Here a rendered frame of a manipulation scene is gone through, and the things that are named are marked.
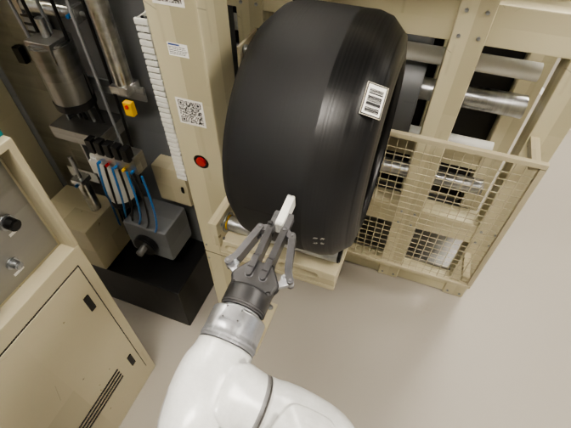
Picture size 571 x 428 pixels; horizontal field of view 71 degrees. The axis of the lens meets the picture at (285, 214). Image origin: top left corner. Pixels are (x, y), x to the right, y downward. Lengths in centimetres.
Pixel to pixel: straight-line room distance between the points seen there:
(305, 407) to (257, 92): 53
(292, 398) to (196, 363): 15
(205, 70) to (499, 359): 177
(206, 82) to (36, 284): 68
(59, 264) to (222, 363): 74
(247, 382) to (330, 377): 132
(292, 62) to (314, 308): 146
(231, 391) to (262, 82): 52
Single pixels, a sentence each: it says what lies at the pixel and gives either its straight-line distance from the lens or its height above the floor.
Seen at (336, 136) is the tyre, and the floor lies 136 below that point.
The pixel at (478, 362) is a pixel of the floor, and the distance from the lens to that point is 212.
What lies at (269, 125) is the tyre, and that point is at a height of 135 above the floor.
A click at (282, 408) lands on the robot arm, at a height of 120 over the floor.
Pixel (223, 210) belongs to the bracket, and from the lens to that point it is 116.
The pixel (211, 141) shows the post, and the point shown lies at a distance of 108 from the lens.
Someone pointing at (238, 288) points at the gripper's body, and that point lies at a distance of 65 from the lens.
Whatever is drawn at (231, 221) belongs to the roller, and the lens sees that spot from 116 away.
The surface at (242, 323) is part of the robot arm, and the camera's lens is 62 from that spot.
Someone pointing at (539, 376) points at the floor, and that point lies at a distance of 221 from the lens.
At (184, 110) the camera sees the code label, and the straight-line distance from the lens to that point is 106.
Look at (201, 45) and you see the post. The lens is 93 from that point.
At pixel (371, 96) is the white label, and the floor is 141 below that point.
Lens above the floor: 180
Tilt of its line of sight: 48 degrees down
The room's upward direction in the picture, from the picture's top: straight up
